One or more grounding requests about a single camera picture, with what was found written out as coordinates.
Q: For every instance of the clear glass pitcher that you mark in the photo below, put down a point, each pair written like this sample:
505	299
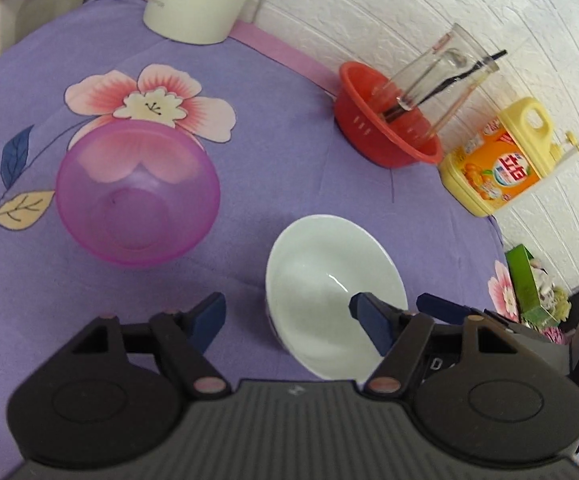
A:
444	65

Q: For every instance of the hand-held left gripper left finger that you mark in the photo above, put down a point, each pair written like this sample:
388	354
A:
208	317

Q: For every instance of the black straw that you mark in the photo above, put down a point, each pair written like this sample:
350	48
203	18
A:
464	72

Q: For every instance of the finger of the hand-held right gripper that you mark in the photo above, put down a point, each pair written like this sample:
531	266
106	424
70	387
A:
439	309

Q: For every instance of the purple plastic bowl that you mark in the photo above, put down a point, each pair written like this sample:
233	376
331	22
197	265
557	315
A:
137	195

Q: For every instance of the red plastic colander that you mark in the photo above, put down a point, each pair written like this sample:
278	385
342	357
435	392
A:
364	110

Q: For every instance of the green cardboard box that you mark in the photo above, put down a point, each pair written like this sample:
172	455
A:
524	280

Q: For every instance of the yellow dish soap bottle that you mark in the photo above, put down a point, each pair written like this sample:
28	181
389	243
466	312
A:
499	165

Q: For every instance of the purple floral tablecloth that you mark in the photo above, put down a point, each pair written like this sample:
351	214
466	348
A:
279	185

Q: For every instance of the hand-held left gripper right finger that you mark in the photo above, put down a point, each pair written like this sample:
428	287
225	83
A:
372	319

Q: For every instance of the white thermos carafe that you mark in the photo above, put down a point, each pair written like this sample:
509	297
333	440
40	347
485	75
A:
199	0

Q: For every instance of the white bowl with red pattern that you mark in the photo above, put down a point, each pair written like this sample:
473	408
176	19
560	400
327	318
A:
324	285

